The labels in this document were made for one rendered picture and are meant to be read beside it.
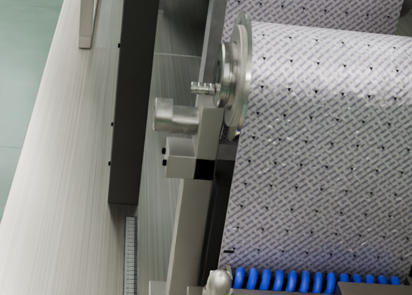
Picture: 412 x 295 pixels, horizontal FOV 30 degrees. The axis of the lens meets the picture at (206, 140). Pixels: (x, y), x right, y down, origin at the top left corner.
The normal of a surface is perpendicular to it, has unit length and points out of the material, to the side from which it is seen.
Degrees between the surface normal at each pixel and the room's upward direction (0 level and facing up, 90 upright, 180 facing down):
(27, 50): 0
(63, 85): 0
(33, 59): 0
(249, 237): 90
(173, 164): 90
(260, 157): 90
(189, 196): 90
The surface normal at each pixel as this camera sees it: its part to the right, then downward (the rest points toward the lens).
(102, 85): 0.13, -0.88
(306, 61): 0.15, -0.28
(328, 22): 0.07, 0.49
